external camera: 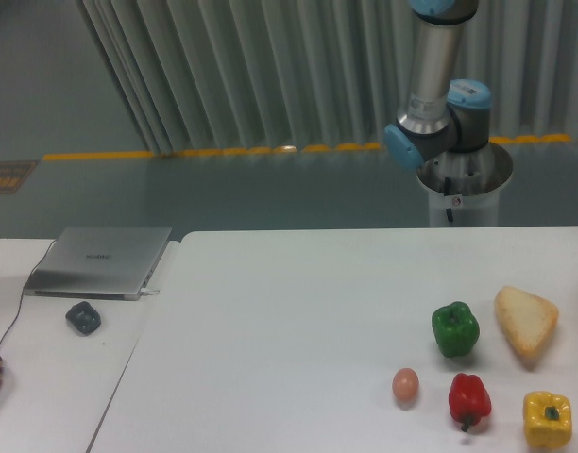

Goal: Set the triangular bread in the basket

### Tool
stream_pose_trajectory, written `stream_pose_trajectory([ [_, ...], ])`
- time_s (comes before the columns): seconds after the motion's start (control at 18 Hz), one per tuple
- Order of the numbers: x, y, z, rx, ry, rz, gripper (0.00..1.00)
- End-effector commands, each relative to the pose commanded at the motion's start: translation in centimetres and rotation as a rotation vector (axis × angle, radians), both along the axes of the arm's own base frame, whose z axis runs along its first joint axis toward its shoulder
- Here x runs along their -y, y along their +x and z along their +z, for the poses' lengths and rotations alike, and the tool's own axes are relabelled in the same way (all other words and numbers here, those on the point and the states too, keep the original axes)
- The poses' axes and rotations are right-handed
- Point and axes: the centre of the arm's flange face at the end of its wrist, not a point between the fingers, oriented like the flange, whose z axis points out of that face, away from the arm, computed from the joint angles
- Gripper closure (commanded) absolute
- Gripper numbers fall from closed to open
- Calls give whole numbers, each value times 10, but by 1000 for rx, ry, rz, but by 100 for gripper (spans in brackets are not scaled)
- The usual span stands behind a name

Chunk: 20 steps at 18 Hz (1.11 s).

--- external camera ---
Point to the grey pleated curtain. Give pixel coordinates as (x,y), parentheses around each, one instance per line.
(247,74)

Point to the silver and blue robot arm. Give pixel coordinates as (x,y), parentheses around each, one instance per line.
(440,113)

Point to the triangular toasted bread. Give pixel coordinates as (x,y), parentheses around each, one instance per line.
(528,322)

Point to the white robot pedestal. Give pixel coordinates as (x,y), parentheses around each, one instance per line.
(464,189)

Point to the yellow bell pepper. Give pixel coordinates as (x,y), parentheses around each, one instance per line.
(547,420)

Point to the red bell pepper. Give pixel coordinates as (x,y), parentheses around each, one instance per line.
(469,401)

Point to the small black plastic object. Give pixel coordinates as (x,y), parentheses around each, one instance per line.
(84,318)

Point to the silver closed laptop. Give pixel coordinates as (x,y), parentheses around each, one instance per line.
(114,263)

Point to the green bell pepper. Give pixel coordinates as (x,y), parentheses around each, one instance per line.
(455,329)

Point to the brown egg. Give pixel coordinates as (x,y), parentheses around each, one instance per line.
(405,385)

